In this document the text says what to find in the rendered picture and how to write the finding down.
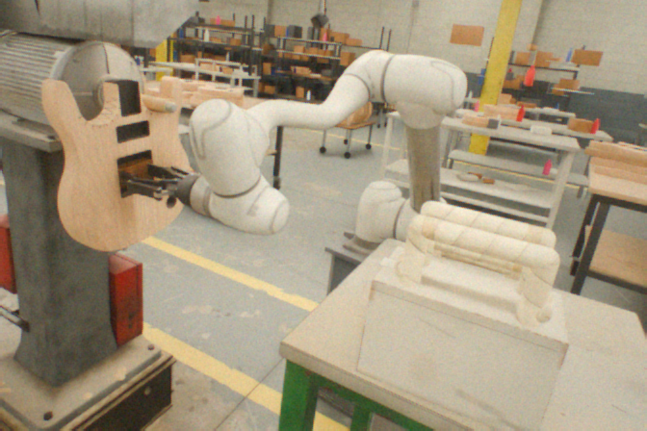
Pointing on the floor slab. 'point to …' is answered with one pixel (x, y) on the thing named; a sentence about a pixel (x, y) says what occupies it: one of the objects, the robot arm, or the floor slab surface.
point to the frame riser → (130, 404)
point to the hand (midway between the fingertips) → (138, 173)
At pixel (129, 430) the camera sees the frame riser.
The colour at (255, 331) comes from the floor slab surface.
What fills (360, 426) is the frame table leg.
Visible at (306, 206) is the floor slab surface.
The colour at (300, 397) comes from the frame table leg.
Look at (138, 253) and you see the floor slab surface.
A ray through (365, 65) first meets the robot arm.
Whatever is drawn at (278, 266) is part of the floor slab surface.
